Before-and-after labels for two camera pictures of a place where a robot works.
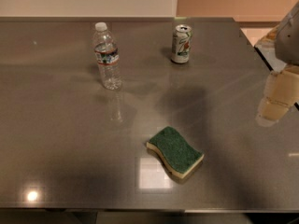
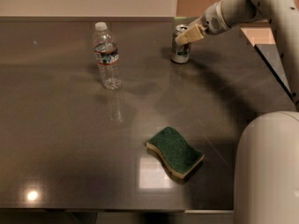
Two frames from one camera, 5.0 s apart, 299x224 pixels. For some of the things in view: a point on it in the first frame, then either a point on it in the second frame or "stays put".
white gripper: x=289 y=41 → x=210 y=21
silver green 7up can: x=181 y=44 stays put
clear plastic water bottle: x=107 y=55 stays put
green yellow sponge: x=175 y=151 stays put
